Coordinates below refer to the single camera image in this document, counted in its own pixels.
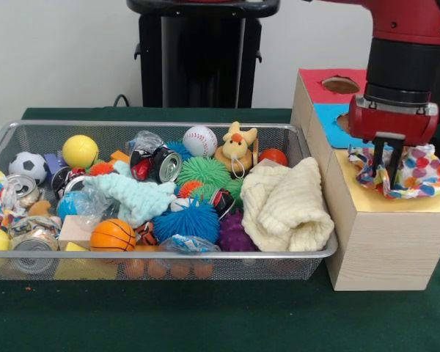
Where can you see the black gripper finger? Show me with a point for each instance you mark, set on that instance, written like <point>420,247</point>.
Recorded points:
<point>395,165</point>
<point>377,157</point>

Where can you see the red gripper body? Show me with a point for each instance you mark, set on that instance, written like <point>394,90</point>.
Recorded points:
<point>392,124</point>

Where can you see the cream muslin cloth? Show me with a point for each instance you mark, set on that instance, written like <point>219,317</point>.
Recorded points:
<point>286,205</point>

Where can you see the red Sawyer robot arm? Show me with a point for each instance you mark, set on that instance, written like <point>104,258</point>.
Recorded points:
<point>403,55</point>

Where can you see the wooden box with three holes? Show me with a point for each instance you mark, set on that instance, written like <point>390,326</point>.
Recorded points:
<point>381,249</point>

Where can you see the silver mesh bin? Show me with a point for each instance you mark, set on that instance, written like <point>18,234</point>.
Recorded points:
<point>168,254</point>

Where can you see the yellow plush chick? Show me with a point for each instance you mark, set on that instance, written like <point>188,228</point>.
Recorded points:
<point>236,146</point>

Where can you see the green spiky puffer ball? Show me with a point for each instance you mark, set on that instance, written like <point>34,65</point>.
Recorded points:
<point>203,172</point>

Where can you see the white toy baseball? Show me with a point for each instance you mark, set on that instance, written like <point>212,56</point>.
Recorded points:
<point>200,141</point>

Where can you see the blue spiky puffer ball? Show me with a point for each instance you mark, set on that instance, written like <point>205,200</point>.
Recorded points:
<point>187,223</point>

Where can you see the dark green table cloth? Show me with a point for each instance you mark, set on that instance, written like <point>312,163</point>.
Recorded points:
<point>205,319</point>

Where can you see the light blue muslin cloth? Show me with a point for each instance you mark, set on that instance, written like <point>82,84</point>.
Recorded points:
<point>139,198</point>

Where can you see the orange toy basketball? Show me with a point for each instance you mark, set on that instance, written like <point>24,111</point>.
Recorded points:
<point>113,236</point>

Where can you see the yellow ball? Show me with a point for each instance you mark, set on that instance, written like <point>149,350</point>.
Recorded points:
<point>80,151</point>

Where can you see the black white soccer ball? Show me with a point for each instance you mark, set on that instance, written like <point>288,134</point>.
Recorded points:
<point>29,166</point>

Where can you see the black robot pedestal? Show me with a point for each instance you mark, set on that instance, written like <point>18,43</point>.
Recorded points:
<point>205,55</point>

